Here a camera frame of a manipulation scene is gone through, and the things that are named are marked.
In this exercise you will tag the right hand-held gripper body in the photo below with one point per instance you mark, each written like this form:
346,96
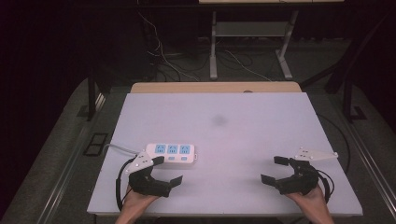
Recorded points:
302,183

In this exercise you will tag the black rectangular floor frame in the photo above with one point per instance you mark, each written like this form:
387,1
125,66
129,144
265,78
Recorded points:
96,143

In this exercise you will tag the white metal desk frame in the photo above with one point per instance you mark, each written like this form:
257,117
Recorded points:
213,56

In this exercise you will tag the person's right hand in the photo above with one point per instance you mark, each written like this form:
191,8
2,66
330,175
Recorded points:
311,202

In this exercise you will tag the white power strip blue sockets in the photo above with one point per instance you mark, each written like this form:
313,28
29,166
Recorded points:
172,153

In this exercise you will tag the aluminium floor rail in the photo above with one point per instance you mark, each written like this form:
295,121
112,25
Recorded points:
370,161
71,161

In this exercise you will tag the person's left hand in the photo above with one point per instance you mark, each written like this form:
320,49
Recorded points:
135,203

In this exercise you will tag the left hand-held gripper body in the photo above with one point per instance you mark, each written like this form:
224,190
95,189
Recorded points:
146,185

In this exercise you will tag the black metal stand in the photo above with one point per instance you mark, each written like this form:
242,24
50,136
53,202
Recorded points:
348,99
91,93

